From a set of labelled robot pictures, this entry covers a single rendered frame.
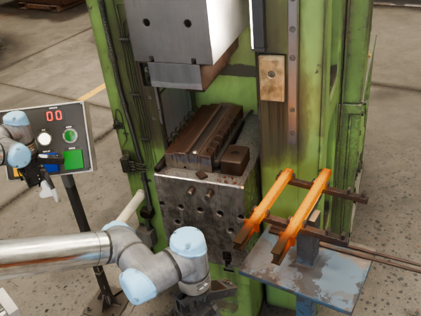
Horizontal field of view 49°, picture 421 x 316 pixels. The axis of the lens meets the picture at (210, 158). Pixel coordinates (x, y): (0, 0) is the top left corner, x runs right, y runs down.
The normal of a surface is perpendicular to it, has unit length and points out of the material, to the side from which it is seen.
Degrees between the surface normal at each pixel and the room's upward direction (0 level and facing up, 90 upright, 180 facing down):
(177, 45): 90
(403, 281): 0
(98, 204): 0
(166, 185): 90
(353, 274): 0
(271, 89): 90
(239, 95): 90
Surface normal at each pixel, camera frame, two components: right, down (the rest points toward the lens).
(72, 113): 0.02, 0.06
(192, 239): -0.11, -0.83
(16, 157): 0.78, 0.29
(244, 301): -0.35, 0.54
